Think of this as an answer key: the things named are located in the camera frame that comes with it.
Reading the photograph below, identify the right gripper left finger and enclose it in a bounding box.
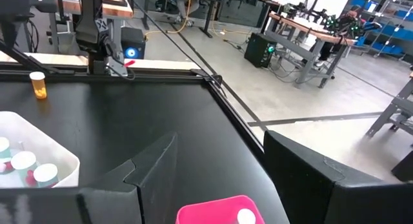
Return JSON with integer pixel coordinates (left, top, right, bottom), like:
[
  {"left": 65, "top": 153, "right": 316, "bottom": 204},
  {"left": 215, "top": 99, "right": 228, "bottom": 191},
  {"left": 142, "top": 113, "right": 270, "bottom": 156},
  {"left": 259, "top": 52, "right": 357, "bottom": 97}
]
[{"left": 0, "top": 131, "right": 179, "bottom": 224}]

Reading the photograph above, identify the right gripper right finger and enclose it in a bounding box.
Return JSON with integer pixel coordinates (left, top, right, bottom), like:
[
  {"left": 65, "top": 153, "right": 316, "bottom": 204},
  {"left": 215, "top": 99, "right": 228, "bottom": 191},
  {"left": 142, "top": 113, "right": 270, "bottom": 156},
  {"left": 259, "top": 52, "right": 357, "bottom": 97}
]
[{"left": 263, "top": 130, "right": 413, "bottom": 224}]

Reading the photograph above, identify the clear pill bottle white cap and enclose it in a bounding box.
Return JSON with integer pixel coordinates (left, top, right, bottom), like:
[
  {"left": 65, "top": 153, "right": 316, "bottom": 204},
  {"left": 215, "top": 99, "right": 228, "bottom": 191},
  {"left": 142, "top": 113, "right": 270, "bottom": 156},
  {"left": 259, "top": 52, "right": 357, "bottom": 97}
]
[
  {"left": 33, "top": 163, "right": 59, "bottom": 188},
  {"left": 236, "top": 208, "right": 257, "bottom": 224}
]

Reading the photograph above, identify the white small bottle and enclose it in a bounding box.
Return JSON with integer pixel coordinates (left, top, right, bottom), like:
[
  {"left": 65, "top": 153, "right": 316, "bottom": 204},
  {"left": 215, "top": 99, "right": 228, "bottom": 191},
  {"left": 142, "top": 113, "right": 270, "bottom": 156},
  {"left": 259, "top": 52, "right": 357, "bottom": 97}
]
[{"left": 10, "top": 150, "right": 38, "bottom": 188}]

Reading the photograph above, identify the white plastic bin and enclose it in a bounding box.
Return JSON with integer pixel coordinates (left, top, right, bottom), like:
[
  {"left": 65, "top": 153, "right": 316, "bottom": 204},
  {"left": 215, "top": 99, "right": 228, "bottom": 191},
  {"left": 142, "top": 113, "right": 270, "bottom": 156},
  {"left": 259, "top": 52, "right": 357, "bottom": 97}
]
[{"left": 0, "top": 110, "right": 81, "bottom": 189}]

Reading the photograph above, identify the pink plastic bin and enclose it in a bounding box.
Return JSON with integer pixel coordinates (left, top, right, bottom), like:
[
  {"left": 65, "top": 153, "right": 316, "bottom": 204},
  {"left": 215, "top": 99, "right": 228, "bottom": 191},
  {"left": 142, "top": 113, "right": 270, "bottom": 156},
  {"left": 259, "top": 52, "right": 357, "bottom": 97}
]
[{"left": 176, "top": 194, "right": 266, "bottom": 224}]

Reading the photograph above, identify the orange pill bottle white cap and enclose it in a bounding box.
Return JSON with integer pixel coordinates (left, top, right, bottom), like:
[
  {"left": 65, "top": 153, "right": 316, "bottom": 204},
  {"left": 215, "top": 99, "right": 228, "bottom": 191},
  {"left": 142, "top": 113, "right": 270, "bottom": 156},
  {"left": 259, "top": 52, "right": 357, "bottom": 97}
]
[{"left": 28, "top": 71, "right": 48, "bottom": 100}]

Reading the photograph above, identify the grey metal table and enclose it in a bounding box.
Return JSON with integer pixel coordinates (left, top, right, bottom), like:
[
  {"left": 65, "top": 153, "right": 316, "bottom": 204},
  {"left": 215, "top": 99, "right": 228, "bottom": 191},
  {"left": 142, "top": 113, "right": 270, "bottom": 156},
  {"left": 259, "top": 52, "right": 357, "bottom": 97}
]
[{"left": 366, "top": 72, "right": 413, "bottom": 137}]

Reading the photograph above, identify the black computer tower blue light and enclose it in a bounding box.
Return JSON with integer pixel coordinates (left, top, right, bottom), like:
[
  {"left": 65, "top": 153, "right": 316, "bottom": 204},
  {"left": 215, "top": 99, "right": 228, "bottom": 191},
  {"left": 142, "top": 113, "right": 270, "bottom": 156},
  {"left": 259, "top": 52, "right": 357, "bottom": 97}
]
[{"left": 121, "top": 26, "right": 146, "bottom": 60}]

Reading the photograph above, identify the black clamp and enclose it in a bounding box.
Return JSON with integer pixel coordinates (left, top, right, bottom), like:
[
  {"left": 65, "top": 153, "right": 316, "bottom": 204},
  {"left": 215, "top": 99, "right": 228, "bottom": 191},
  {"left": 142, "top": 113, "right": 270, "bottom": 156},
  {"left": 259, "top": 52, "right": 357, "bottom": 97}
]
[{"left": 190, "top": 68, "right": 224, "bottom": 89}]

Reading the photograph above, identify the wooden top workbench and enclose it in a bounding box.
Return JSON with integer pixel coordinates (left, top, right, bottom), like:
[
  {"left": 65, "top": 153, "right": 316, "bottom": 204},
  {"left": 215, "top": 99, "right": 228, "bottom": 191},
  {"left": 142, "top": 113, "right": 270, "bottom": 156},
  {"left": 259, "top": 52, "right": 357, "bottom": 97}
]
[{"left": 265, "top": 10, "right": 358, "bottom": 89}]

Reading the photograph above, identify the shelf with blue bins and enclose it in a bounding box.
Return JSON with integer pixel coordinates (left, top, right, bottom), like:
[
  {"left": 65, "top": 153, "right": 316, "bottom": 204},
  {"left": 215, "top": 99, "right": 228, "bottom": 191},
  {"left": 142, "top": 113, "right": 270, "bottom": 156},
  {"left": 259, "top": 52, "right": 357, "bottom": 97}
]
[{"left": 348, "top": 0, "right": 413, "bottom": 57}]

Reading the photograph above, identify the person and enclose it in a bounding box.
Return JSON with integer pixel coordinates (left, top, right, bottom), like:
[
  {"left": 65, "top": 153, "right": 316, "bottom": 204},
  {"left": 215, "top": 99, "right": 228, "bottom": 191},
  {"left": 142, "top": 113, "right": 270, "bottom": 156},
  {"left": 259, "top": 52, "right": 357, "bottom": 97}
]
[
  {"left": 317, "top": 4, "right": 367, "bottom": 68},
  {"left": 156, "top": 0, "right": 195, "bottom": 26}
]

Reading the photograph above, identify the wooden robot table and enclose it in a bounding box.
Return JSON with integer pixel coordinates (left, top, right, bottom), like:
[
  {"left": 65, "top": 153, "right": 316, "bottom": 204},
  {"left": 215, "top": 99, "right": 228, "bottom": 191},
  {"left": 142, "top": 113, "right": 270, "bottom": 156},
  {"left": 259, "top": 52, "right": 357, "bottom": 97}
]
[{"left": 48, "top": 0, "right": 135, "bottom": 54}]

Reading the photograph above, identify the black office desk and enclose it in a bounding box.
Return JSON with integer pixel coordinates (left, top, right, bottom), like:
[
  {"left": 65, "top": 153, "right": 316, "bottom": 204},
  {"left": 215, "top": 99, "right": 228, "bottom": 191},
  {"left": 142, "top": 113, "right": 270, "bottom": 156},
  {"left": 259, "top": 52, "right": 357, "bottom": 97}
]
[{"left": 141, "top": 0, "right": 281, "bottom": 39}]

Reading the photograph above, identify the thin black cable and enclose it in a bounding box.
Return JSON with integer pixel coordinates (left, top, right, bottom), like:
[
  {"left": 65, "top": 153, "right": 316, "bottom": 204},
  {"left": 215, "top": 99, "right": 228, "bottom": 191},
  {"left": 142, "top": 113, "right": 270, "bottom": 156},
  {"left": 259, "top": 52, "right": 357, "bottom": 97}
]
[{"left": 124, "top": 0, "right": 223, "bottom": 89}]

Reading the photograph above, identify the yellow cable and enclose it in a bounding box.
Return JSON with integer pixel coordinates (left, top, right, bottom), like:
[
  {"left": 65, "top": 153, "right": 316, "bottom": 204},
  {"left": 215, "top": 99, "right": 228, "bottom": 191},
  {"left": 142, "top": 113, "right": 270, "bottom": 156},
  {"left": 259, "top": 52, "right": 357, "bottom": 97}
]
[{"left": 144, "top": 0, "right": 259, "bottom": 37}]

